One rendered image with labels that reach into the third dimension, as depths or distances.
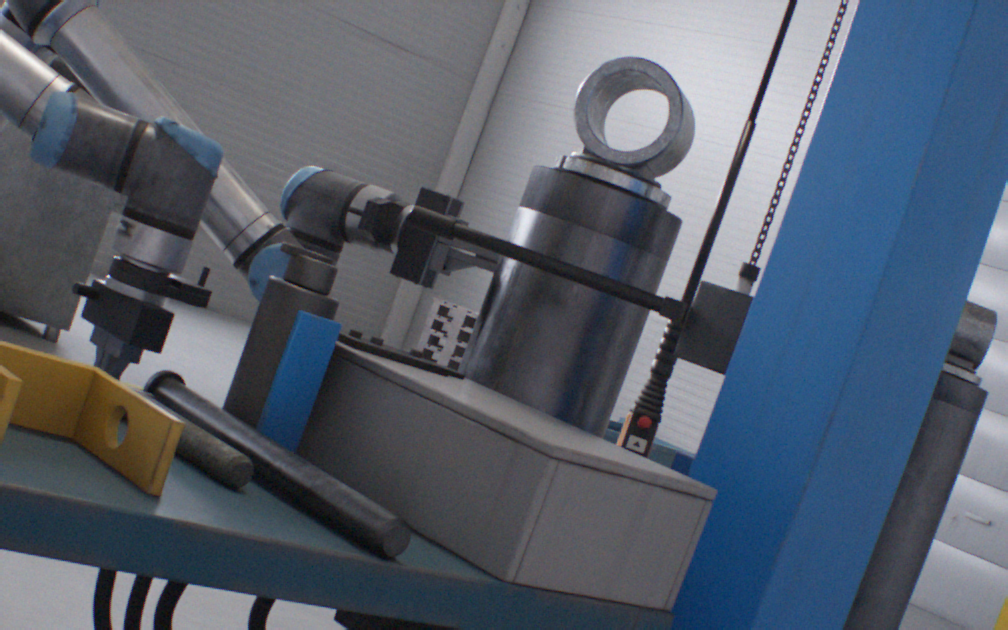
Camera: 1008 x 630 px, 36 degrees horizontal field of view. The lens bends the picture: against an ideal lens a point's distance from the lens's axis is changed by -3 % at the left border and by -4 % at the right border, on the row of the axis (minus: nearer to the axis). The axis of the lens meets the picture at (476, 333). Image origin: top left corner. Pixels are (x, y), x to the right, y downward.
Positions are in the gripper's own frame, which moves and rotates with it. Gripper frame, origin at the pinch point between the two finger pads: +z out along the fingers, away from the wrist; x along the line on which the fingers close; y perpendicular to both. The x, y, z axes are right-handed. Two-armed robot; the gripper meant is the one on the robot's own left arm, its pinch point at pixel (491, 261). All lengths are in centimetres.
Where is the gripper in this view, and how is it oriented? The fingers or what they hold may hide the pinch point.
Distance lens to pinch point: 218.5
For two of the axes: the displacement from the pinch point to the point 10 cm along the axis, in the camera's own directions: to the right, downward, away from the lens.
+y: 4.2, 1.3, 9.0
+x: -3.5, 9.4, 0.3
